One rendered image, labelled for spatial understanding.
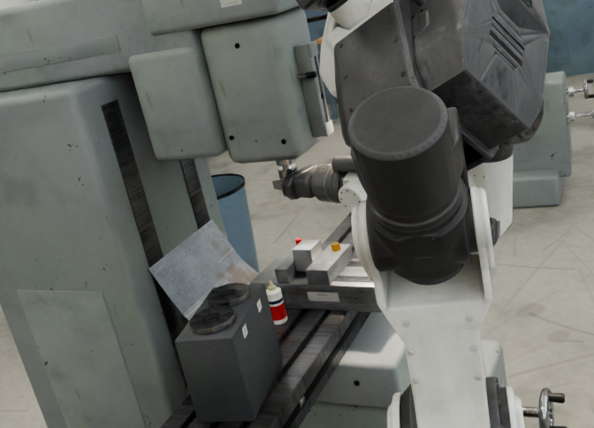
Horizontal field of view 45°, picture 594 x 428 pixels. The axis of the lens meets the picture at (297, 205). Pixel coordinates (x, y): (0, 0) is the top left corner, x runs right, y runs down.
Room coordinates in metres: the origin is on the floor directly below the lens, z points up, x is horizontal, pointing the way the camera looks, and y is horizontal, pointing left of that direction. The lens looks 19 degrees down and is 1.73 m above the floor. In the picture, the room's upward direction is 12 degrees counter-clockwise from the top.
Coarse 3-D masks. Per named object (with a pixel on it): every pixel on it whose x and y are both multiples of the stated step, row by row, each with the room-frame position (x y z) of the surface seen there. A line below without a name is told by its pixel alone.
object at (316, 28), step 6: (300, 6) 8.67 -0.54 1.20; (306, 12) 8.64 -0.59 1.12; (312, 12) 8.61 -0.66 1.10; (318, 12) 8.57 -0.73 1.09; (324, 12) 8.53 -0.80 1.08; (312, 24) 8.62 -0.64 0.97; (318, 24) 8.58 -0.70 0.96; (324, 24) 8.55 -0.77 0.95; (312, 30) 8.63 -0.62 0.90; (318, 30) 8.59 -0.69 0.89; (312, 36) 8.63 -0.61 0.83; (318, 36) 8.60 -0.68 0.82; (318, 48) 8.61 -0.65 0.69; (318, 54) 8.62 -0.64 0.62; (318, 60) 8.63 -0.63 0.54; (324, 84) 8.62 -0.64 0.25; (324, 90) 8.62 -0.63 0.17; (336, 102) 8.57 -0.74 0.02
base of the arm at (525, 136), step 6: (540, 114) 1.21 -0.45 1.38; (540, 120) 1.22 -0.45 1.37; (534, 126) 1.21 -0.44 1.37; (528, 132) 1.19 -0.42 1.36; (534, 132) 1.21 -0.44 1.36; (516, 138) 1.19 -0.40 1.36; (522, 138) 1.19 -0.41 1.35; (528, 138) 1.21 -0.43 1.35; (504, 144) 1.17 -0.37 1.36; (510, 144) 1.18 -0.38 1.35
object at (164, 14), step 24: (144, 0) 1.63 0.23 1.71; (168, 0) 1.61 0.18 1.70; (192, 0) 1.58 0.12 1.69; (216, 0) 1.55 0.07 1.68; (240, 0) 1.52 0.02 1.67; (264, 0) 1.50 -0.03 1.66; (288, 0) 1.53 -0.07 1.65; (168, 24) 1.61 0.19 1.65; (192, 24) 1.59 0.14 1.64; (216, 24) 1.57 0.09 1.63
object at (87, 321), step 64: (0, 128) 1.74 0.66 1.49; (64, 128) 1.65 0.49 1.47; (128, 128) 1.76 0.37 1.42; (0, 192) 1.78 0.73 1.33; (64, 192) 1.68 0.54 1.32; (128, 192) 1.69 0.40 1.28; (192, 192) 1.91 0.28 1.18; (0, 256) 1.82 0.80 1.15; (64, 256) 1.71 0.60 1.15; (128, 256) 1.64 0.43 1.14; (64, 320) 1.74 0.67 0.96; (128, 320) 1.64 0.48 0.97; (64, 384) 1.78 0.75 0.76; (128, 384) 1.67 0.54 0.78
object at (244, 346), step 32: (224, 288) 1.37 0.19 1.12; (256, 288) 1.36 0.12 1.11; (192, 320) 1.25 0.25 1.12; (224, 320) 1.23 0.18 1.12; (256, 320) 1.30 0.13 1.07; (192, 352) 1.20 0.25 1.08; (224, 352) 1.18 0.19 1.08; (256, 352) 1.26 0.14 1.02; (192, 384) 1.21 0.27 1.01; (224, 384) 1.19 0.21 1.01; (256, 384) 1.23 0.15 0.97; (224, 416) 1.19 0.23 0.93
